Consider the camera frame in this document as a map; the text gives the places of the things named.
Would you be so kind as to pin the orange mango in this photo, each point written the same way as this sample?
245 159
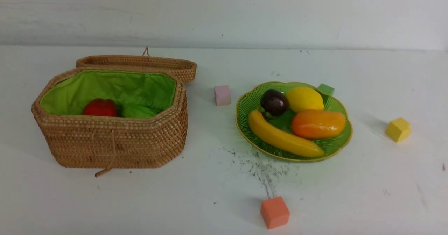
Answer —
318 124

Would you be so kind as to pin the dark purple mangosteen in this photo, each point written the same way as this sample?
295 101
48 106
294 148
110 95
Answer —
273 104

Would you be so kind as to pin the woven wicker basket lid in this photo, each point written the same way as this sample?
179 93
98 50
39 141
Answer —
184 70

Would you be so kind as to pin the green foam cube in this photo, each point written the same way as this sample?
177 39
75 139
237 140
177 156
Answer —
326 89

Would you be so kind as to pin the green leaf-shaped glass plate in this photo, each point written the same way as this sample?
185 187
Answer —
250 101

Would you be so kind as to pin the yellow foam cube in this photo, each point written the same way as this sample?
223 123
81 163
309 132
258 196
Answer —
398 129

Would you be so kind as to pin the yellow banana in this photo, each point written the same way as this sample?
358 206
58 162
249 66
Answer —
281 139

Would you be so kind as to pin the woven wicker basket green lining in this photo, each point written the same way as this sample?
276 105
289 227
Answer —
81 141

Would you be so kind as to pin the pink foam cube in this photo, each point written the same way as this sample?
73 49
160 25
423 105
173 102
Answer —
222 95

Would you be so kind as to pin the yellow lemon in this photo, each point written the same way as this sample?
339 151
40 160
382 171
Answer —
302 98

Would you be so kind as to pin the orange foam cube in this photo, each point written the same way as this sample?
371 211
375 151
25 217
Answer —
274 212

